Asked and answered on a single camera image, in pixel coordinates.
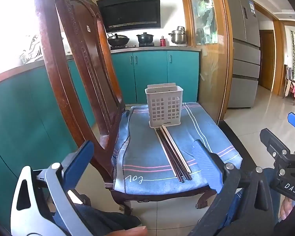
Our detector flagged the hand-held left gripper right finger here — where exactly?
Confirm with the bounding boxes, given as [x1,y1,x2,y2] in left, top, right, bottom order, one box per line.
[189,140,281,236]

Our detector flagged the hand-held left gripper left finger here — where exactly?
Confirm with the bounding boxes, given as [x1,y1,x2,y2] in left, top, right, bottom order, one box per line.
[10,140,95,236]

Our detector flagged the cream chopstick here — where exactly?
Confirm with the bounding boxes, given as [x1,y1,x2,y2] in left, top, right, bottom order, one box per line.
[163,126,191,173]

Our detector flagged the dark brown chopstick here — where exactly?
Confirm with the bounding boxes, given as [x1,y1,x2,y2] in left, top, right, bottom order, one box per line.
[160,128,187,182]

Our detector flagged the reddish brown chopstick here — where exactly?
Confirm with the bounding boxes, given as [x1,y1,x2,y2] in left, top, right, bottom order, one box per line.
[159,128,185,183]
[158,128,183,183]

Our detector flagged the white plastic utensil holder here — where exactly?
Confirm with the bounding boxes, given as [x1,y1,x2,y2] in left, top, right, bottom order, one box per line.
[145,83,184,129]

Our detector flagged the person's right hand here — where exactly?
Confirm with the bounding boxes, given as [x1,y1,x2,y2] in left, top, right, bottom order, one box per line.
[280,148,295,221]

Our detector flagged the person's left hand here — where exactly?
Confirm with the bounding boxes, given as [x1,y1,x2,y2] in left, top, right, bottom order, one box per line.
[108,225,148,236]

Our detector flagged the rack with hanging clothes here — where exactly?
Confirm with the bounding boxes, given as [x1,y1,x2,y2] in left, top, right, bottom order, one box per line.
[283,64,295,105]

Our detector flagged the person's left leg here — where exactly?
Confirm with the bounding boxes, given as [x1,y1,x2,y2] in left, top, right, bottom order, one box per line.
[50,200,143,236]

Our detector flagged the blue striped cloth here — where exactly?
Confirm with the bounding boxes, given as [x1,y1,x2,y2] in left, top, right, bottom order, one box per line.
[112,102,244,195]

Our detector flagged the hanging green garland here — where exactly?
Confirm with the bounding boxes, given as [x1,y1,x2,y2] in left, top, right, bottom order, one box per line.
[290,29,295,82]

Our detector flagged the brown wooden door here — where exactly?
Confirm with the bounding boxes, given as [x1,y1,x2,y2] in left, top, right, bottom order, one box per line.
[259,29,276,92]

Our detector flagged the silver refrigerator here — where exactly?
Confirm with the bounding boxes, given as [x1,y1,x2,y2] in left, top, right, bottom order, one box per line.
[223,0,261,109]

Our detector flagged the wooden framed glass door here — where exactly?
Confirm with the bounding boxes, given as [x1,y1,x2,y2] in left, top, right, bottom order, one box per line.
[183,0,234,126]

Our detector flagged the carved wooden chair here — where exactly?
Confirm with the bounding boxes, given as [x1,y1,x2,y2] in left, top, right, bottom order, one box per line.
[34,0,218,215]

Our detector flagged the white dish rack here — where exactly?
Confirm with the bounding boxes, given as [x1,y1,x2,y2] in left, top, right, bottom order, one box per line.
[19,36,44,65]

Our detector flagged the black gas stove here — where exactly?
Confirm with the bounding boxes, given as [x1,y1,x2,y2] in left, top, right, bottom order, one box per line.
[110,43,155,50]

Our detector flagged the black wok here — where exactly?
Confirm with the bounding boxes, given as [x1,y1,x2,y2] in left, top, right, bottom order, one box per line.
[107,33,130,47]

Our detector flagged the stainless steel pot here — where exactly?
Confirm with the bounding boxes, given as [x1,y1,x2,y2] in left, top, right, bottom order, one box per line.
[168,26,188,44]

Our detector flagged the black lidded pot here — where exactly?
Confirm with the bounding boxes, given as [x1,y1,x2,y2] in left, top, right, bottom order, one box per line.
[136,32,155,44]

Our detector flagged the black range hood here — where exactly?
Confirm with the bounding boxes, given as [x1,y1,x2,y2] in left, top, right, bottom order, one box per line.
[96,0,162,33]

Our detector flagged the teal base cabinets with handles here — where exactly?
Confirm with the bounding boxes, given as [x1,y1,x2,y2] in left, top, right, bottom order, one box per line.
[111,50,200,104]

